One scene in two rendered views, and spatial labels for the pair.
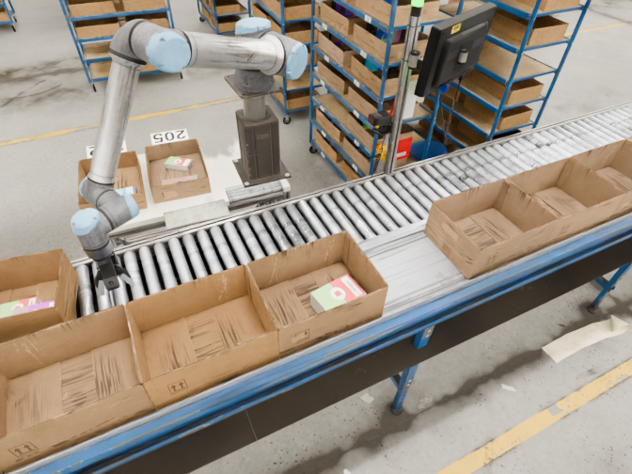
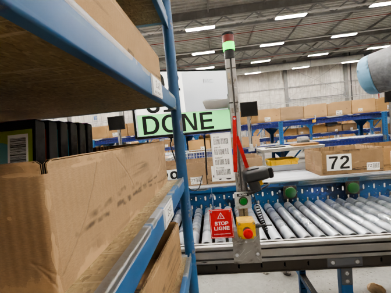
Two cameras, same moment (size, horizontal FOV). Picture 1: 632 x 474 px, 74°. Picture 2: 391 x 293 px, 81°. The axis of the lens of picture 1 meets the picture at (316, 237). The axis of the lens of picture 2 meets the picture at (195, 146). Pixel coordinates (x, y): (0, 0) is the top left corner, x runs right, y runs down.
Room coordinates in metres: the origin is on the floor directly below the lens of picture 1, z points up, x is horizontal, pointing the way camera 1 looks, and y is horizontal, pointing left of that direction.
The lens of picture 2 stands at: (2.86, -0.02, 1.25)
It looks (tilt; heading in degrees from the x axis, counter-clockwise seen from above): 3 degrees down; 212
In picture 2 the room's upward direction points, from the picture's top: 6 degrees counter-clockwise
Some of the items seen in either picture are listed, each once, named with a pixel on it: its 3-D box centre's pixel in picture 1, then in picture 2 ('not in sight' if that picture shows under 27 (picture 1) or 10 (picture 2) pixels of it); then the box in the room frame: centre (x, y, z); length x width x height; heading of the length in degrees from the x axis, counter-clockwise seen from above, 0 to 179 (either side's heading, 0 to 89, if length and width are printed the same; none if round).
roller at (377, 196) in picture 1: (391, 212); (265, 221); (1.61, -0.38, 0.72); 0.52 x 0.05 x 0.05; 27
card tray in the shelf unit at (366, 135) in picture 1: (378, 127); not in sight; (2.67, -0.42, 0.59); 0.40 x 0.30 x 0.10; 25
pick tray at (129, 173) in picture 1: (112, 183); not in sight; (1.67, 1.03, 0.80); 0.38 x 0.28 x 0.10; 23
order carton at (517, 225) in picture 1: (487, 226); (233, 168); (1.27, -0.70, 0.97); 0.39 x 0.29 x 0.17; 117
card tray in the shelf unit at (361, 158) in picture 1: (373, 151); not in sight; (2.67, -0.41, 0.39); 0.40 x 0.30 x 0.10; 28
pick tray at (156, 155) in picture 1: (177, 168); not in sight; (1.81, 0.74, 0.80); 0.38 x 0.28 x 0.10; 21
